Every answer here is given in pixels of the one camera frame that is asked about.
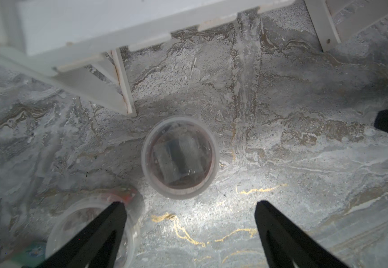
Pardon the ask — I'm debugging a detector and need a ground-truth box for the clear seed container centre left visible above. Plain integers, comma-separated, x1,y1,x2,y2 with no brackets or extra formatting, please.
141,116,220,199

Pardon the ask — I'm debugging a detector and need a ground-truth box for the green white lid jar left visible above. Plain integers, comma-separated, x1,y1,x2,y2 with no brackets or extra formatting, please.
0,242,46,268

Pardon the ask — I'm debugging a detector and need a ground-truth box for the clear seed container far left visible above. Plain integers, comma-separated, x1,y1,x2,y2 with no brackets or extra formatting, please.
45,188,145,268

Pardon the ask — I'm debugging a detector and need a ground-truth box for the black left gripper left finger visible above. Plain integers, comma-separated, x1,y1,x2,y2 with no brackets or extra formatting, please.
38,202,127,268

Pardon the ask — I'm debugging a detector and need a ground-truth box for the white slatted wooden shelf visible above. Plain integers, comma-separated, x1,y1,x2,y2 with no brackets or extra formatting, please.
0,0,388,117

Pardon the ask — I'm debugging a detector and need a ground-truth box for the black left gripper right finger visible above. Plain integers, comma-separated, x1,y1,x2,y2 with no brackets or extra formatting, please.
254,201,347,268

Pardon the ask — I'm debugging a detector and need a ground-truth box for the clear seed container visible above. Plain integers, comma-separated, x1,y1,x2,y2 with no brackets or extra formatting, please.
45,188,145,268
141,116,220,199

